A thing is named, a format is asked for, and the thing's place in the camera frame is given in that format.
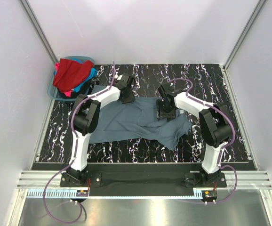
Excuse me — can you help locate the pink garment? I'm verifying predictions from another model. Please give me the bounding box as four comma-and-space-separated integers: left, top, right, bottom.
64, 90, 72, 97

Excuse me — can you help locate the aluminium frame post right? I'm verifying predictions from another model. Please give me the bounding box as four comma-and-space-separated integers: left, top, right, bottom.
223, 0, 267, 71

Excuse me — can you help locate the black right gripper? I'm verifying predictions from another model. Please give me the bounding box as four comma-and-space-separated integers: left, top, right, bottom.
156, 99, 176, 122

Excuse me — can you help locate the aluminium frame post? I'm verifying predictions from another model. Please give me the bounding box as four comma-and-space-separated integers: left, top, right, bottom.
19, 0, 57, 63
223, 0, 267, 71

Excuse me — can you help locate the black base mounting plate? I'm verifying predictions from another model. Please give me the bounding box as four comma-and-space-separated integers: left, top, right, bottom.
60, 171, 227, 188

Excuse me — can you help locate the black garment in basket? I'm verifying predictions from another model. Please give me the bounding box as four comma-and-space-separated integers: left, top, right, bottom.
57, 82, 92, 102

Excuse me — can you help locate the grey-blue t shirt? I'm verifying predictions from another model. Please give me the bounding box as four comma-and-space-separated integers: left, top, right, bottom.
89, 97, 192, 150

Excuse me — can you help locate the red t shirt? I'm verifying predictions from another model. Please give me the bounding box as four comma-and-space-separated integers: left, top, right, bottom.
53, 58, 94, 93

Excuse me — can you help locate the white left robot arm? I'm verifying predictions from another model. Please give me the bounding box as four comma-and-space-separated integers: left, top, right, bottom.
66, 74, 136, 186

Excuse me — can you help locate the aluminium frame post left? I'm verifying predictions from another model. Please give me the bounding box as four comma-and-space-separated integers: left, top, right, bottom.
19, 0, 57, 63

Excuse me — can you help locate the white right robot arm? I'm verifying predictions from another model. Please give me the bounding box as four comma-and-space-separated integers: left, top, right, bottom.
156, 83, 235, 187

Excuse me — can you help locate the aluminium front rail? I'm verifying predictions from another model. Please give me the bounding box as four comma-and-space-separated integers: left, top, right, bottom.
18, 170, 272, 190

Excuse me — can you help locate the teal plastic laundry basket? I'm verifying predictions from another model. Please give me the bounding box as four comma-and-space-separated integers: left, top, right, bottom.
48, 56, 94, 101

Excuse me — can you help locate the white slotted cable duct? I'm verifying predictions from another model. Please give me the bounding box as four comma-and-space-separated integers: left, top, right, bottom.
26, 187, 221, 200

